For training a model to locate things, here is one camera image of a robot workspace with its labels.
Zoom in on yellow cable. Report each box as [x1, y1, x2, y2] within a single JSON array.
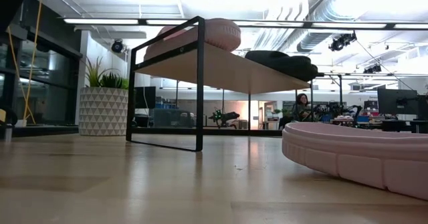
[[6, 0, 44, 126]]

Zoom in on background green black robot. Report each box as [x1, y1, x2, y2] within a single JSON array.
[[209, 108, 240, 129]]

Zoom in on dark wall screen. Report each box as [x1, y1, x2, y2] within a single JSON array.
[[134, 86, 156, 110]]

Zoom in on succulent in white patterned pot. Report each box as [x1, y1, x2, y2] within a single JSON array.
[[78, 55, 133, 137]]

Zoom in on black ceiling camera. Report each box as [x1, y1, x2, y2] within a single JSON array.
[[328, 31, 358, 52]]

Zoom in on person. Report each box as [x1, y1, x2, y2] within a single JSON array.
[[293, 93, 314, 122]]

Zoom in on wooden shelf black metal frame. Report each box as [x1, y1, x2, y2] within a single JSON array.
[[126, 15, 316, 152]]

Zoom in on pink rubber slide sandal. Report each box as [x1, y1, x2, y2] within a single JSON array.
[[282, 122, 428, 201], [144, 17, 242, 62]]

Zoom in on black computer monitor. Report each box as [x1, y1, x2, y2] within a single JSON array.
[[377, 88, 419, 115]]

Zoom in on background black robot arms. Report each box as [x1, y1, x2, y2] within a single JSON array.
[[314, 102, 364, 128]]

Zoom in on black aluminium table frame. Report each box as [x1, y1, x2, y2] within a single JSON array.
[[0, 125, 284, 138]]

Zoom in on overhead light bar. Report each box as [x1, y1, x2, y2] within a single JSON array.
[[63, 17, 428, 31]]

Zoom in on background black rig frame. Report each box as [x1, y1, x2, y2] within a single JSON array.
[[314, 72, 428, 128]]

